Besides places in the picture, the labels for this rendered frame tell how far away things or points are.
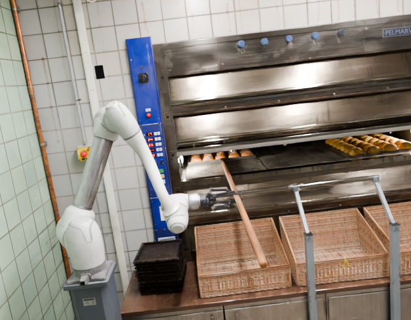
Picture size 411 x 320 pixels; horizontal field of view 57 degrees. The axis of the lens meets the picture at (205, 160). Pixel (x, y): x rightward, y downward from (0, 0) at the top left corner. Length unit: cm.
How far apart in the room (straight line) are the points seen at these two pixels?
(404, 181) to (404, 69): 76
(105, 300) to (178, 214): 52
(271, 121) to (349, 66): 62
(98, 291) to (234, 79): 153
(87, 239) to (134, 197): 92
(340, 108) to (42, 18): 201
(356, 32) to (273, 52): 55
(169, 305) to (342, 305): 101
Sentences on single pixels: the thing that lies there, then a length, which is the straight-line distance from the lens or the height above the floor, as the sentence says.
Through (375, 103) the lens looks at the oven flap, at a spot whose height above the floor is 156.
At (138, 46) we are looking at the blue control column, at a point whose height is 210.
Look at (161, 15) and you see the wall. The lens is 259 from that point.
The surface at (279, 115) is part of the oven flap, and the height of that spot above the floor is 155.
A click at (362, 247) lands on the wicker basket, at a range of 291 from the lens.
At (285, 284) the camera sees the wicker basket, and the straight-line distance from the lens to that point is 244.
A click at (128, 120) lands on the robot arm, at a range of 189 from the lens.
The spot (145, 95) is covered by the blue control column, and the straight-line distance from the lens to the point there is 255.
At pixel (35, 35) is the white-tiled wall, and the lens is 276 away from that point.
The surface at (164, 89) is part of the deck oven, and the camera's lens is 256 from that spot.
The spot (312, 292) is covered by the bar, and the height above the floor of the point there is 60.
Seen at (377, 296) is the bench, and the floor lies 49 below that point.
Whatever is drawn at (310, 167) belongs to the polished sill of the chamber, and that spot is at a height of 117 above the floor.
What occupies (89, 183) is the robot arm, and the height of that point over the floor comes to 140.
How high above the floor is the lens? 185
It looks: 12 degrees down
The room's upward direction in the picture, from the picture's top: 7 degrees counter-clockwise
